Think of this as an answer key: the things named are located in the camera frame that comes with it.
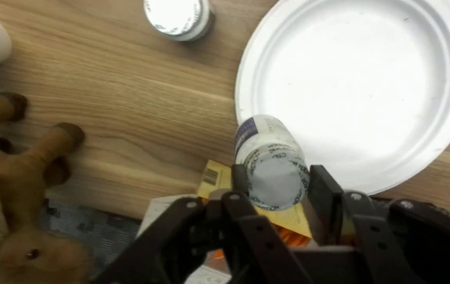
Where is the brown moose plush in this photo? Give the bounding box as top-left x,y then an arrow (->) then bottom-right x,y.
0,91 -> 97,284

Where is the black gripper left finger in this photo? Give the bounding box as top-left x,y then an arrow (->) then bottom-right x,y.
96,162 -> 316,284

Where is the clear white-lid pill bottle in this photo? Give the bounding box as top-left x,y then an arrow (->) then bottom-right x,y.
141,0 -> 217,43
232,113 -> 311,212

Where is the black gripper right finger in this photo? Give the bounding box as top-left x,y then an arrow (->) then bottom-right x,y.
302,163 -> 450,284

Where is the white paper plate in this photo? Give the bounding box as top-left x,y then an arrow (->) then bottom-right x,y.
232,0 -> 450,195

